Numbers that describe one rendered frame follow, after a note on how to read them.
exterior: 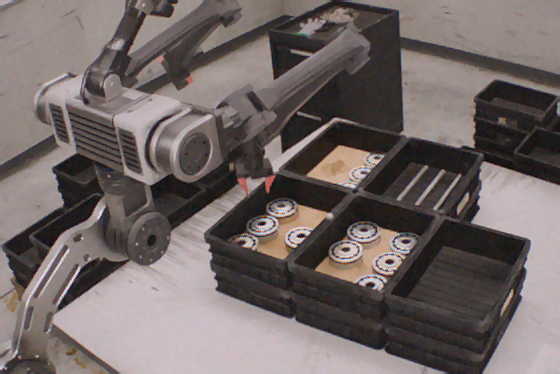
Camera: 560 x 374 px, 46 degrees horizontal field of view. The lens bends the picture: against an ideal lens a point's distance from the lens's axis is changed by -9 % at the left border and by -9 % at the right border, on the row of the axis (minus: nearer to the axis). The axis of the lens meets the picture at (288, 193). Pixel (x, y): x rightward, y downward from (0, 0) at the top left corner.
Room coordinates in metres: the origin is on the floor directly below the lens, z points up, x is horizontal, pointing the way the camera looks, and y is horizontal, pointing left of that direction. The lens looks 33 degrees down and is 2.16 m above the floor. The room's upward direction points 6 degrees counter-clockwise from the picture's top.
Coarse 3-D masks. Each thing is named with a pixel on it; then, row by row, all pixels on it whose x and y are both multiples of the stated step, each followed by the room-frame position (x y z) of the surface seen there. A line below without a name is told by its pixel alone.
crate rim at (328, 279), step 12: (348, 204) 1.81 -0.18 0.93; (396, 204) 1.78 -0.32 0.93; (336, 216) 1.75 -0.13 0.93; (432, 216) 1.70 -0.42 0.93; (324, 228) 1.70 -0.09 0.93; (312, 240) 1.65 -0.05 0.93; (420, 240) 1.59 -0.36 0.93; (300, 252) 1.60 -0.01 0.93; (288, 264) 1.55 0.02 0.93; (312, 276) 1.50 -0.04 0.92; (324, 276) 1.48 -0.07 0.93; (396, 276) 1.45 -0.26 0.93; (348, 288) 1.44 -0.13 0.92; (360, 288) 1.42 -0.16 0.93; (372, 288) 1.41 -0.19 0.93; (384, 288) 1.40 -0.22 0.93
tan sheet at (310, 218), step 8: (304, 208) 1.96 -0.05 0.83; (304, 216) 1.92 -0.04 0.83; (312, 216) 1.91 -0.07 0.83; (320, 216) 1.91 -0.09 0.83; (280, 224) 1.89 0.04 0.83; (288, 224) 1.88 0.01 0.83; (296, 224) 1.88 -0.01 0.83; (304, 224) 1.87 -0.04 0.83; (312, 224) 1.87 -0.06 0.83; (280, 232) 1.84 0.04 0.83; (272, 240) 1.81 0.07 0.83; (280, 240) 1.80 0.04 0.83; (264, 248) 1.77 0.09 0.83; (272, 248) 1.77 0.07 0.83; (280, 248) 1.76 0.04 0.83; (280, 256) 1.72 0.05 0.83
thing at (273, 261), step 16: (288, 176) 2.01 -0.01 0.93; (352, 192) 1.87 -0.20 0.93; (336, 208) 1.80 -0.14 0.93; (320, 224) 1.73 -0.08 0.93; (208, 240) 1.72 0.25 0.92; (224, 240) 1.70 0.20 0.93; (304, 240) 1.65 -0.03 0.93; (256, 256) 1.61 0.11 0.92; (272, 256) 1.60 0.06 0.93; (288, 256) 1.59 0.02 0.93
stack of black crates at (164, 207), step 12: (168, 180) 2.88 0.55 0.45; (180, 180) 2.81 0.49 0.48; (156, 192) 2.85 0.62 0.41; (168, 192) 2.89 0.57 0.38; (180, 192) 2.83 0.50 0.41; (192, 192) 2.77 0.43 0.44; (204, 192) 2.70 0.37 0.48; (156, 204) 2.79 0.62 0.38; (168, 204) 2.78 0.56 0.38; (180, 204) 2.77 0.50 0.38; (192, 204) 2.65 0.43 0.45; (204, 204) 2.70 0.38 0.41; (168, 216) 2.53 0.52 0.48; (180, 216) 2.59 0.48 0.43
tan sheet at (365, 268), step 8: (384, 232) 1.78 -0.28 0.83; (392, 232) 1.77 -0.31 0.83; (344, 240) 1.76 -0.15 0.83; (384, 240) 1.74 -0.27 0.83; (376, 248) 1.70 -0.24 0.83; (384, 248) 1.70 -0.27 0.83; (328, 256) 1.69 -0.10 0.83; (368, 256) 1.67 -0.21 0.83; (320, 264) 1.66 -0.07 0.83; (328, 264) 1.66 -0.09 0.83; (368, 264) 1.63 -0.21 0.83; (328, 272) 1.62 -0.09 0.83; (336, 272) 1.61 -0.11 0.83; (344, 272) 1.61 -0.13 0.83; (352, 272) 1.61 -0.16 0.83; (360, 272) 1.60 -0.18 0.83; (368, 272) 1.60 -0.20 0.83; (352, 280) 1.57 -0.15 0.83
